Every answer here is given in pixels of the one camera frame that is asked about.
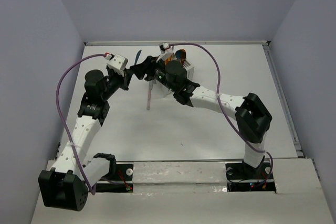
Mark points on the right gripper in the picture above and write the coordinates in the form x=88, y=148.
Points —
x=148, y=66

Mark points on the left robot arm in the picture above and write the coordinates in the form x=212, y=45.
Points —
x=67, y=184

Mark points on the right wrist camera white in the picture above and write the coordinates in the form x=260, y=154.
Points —
x=166, y=51

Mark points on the blue plastic spoon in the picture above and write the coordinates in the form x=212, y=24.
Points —
x=178, y=55

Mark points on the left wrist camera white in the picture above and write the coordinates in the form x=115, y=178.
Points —
x=117, y=63

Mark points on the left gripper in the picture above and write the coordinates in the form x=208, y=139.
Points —
x=124, y=80

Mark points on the white two-compartment utensil caddy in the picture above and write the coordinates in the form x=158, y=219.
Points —
x=164, y=91

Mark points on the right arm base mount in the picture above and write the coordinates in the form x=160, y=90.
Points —
x=240, y=178

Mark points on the pink plastic knife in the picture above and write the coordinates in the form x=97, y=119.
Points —
x=148, y=104

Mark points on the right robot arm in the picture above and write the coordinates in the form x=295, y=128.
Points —
x=251, y=115

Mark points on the orange-red plastic spoon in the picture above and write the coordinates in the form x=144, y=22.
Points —
x=183, y=56

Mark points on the blue plastic knife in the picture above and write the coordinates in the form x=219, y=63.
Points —
x=137, y=57

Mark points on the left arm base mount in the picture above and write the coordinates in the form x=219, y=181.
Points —
x=119, y=182

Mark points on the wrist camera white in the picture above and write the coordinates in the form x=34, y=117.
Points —
x=117, y=63
x=166, y=51

